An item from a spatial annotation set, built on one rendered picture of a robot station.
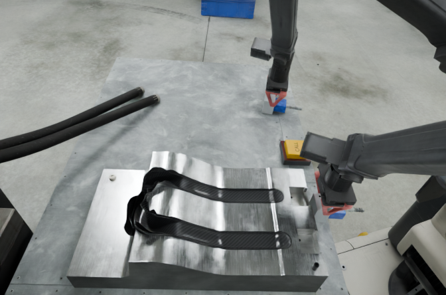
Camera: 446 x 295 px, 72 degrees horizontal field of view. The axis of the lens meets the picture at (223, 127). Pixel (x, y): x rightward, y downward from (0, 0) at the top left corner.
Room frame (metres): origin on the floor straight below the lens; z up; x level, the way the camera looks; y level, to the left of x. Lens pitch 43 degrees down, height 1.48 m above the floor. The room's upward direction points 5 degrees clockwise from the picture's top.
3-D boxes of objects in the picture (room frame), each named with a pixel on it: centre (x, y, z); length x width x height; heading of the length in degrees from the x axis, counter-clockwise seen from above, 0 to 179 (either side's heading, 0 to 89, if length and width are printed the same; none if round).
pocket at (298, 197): (0.42, -0.19, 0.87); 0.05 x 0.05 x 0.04; 4
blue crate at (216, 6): (3.59, 0.08, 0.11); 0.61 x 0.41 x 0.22; 92
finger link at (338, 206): (0.42, -0.27, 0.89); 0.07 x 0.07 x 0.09; 2
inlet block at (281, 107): (0.83, -0.20, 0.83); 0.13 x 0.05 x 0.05; 83
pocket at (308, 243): (0.31, -0.20, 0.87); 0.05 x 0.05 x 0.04; 4
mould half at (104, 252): (0.36, 0.03, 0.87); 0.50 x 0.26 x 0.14; 94
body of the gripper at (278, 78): (0.83, -0.16, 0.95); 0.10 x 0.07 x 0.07; 174
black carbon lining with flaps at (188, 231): (0.35, 0.01, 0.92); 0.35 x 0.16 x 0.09; 94
